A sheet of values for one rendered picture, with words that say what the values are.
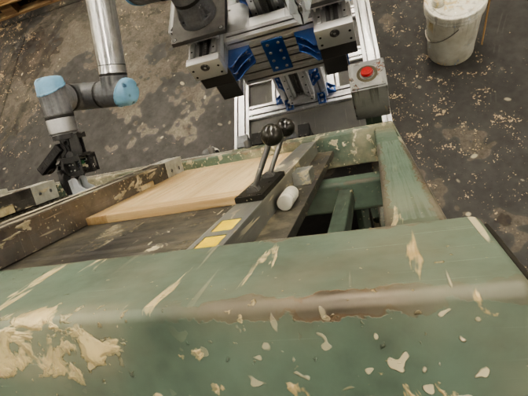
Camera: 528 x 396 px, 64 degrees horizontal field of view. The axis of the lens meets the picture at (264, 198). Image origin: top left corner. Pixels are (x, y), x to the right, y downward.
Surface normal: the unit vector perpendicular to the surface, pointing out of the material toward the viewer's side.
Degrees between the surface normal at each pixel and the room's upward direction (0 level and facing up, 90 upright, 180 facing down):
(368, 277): 51
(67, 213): 90
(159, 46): 0
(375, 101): 90
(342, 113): 0
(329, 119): 0
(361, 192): 39
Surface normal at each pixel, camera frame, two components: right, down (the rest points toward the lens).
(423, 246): -0.20, -0.96
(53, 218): 0.95, -0.14
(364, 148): -0.24, 0.26
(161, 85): -0.31, -0.40
